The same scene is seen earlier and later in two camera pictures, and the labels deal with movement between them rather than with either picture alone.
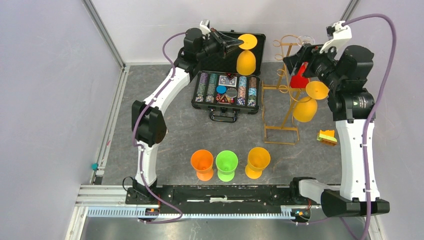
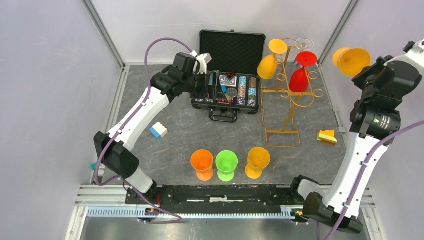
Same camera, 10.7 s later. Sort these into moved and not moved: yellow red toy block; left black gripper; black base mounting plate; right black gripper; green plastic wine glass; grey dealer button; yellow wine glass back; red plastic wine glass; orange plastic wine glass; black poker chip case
Moved: yellow wine glass back; left black gripper; right black gripper
Not moved: black base mounting plate; green plastic wine glass; yellow red toy block; grey dealer button; orange plastic wine glass; red plastic wine glass; black poker chip case
